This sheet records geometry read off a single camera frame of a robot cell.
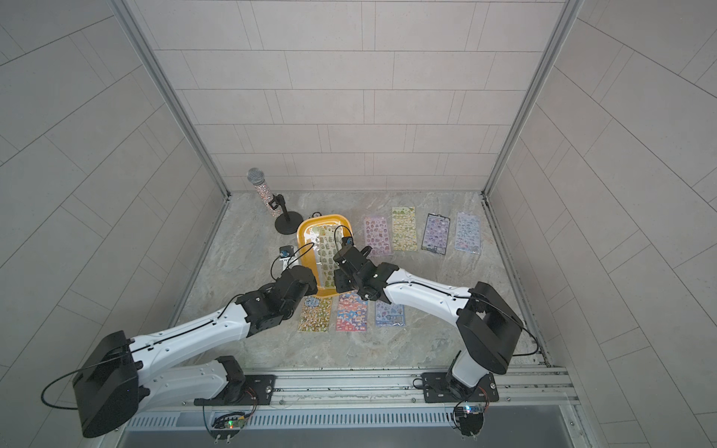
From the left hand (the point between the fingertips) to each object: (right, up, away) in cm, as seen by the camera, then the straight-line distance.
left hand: (318, 269), depth 83 cm
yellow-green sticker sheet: (+28, +8, +20) cm, 36 cm away
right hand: (+6, -2, 0) cm, 6 cm away
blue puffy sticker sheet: (+21, -14, +2) cm, 26 cm away
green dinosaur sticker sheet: (+3, +8, 0) cm, 8 cm away
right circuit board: (+40, -32, -14) cm, 53 cm away
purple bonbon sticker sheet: (+41, +9, +22) cm, 47 cm away
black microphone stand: (-16, +14, +22) cm, 31 cm away
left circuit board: (-18, -33, -17) cm, 41 cm away
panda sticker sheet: (-1, -14, +2) cm, 14 cm away
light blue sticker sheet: (+52, +9, +20) cm, 56 cm away
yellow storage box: (-4, +7, +1) cm, 8 cm away
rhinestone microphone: (-18, +27, -2) cm, 33 cm away
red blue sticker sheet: (+10, -14, +2) cm, 17 cm away
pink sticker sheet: (+18, +9, +21) cm, 29 cm away
